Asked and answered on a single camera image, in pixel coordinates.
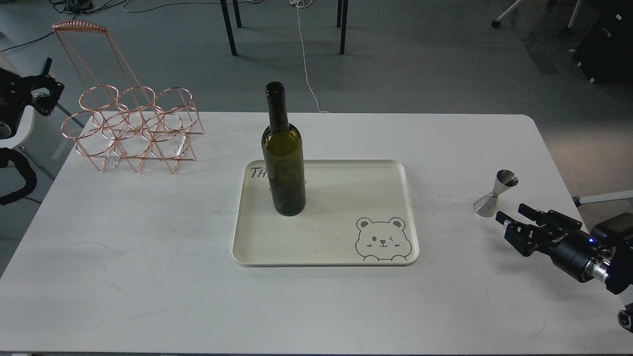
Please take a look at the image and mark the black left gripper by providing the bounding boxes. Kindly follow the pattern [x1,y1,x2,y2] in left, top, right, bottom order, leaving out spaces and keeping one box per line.
[0,58,65,139]

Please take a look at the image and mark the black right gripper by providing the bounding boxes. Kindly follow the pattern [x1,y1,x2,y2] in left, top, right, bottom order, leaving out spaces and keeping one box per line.
[495,203,609,282]

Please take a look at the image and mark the steel double jigger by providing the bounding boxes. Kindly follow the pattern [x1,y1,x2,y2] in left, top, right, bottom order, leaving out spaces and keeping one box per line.
[473,170,519,217]

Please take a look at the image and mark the dark green wine bottle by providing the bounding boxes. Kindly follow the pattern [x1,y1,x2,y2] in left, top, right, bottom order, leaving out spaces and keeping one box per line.
[261,81,307,216]

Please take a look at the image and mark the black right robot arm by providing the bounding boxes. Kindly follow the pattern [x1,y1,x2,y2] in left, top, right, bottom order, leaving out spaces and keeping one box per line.
[495,203,633,332]

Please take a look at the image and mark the cream bear serving tray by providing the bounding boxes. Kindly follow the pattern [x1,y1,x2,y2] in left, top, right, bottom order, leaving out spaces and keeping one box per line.
[232,160,420,267]

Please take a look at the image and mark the black equipment case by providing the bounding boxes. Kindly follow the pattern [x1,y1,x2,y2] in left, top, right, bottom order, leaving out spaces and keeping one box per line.
[572,0,633,84]

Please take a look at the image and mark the white chair base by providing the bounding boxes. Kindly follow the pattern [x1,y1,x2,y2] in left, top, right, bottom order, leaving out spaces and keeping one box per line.
[492,0,584,34]

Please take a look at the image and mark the black table leg left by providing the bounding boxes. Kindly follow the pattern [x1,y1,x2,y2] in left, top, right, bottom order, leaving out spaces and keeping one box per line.
[220,0,242,56]

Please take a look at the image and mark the black table leg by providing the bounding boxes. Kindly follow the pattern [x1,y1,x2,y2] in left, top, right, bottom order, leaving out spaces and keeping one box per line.
[336,0,349,55]
[220,0,242,56]

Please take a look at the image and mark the black table leg right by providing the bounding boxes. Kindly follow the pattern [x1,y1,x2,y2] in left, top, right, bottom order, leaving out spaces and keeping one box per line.
[336,0,349,55]

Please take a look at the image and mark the black braided left cable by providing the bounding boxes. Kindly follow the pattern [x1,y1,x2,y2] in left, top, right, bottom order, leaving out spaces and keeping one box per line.
[0,147,38,206]

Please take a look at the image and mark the copper wire bottle rack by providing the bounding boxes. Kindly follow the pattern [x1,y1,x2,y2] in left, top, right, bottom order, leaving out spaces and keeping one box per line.
[52,19,204,173]

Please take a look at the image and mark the white floor cable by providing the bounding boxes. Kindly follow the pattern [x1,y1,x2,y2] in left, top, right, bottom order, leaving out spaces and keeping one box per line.
[289,0,330,114]

